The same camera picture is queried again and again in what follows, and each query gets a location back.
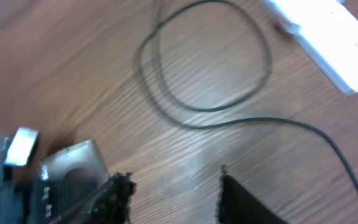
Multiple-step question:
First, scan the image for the black charger cable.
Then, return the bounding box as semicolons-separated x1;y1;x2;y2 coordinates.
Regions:
135;0;358;224

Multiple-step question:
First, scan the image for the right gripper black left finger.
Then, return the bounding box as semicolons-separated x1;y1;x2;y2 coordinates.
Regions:
51;172;136;224

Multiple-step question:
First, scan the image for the white power strip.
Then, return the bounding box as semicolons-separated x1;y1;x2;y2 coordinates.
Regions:
263;0;358;95

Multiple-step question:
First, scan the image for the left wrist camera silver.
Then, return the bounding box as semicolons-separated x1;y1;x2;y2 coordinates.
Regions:
4;126;39;167

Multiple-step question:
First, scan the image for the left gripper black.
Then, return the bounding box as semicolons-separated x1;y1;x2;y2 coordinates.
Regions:
0;137;98;224

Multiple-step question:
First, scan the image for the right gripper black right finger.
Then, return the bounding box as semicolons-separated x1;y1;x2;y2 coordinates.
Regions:
216;165;287;224

